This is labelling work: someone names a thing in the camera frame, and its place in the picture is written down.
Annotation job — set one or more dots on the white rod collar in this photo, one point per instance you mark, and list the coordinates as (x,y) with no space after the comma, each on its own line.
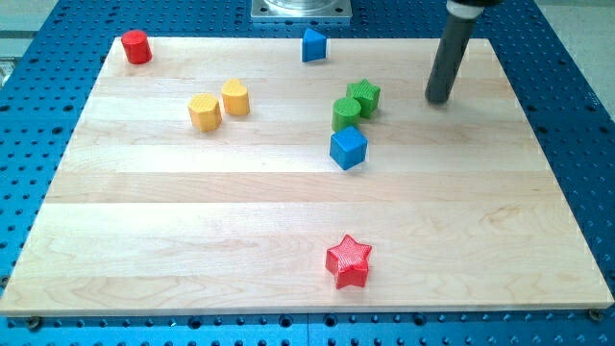
(463,11)

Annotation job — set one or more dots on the blue triangle block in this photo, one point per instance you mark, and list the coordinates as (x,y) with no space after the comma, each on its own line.
(314,46)

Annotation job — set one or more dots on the wooden board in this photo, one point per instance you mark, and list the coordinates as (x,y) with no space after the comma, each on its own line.
(149,215)

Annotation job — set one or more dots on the red star block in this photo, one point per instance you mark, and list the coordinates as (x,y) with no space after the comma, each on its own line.
(348,262)

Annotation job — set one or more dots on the green cylinder block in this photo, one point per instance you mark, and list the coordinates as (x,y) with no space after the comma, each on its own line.
(345,112)

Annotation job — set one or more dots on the red cylinder block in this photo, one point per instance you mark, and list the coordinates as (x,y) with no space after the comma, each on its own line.
(136,47)

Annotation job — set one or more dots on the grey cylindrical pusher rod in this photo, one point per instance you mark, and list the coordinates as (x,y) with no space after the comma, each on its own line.
(448,58)

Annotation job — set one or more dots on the yellow hexagon block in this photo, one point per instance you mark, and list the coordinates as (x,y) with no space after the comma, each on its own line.
(205,113)

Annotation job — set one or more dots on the green star block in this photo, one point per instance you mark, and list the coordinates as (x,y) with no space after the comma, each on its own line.
(367,94)

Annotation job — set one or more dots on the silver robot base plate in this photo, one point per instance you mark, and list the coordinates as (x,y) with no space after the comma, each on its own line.
(301,10)

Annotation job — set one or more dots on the blue cube block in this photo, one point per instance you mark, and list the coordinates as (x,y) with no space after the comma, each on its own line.
(348,147)

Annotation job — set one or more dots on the yellow heart block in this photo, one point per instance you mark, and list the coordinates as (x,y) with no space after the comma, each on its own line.
(235,97)

